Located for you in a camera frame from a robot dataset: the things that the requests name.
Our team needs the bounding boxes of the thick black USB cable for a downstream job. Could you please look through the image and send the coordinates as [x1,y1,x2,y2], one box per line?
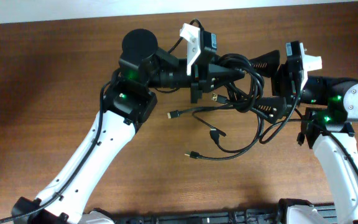
[167,53,265,119]

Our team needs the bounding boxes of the thin black USB cable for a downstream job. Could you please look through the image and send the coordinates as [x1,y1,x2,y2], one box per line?
[184,107,265,161]

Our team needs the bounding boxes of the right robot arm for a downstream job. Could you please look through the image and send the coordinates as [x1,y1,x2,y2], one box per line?
[250,49,358,223]

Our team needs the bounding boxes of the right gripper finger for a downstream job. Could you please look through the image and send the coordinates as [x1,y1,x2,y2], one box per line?
[250,96,292,124]
[250,50,280,78]

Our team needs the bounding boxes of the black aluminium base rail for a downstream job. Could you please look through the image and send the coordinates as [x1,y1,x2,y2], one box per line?
[82,198,338,224]

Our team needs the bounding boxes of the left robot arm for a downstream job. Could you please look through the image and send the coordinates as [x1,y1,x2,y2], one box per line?
[11,24,244,223]

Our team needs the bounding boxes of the right camera cable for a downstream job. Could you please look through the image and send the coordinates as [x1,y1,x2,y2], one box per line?
[259,77,358,218]

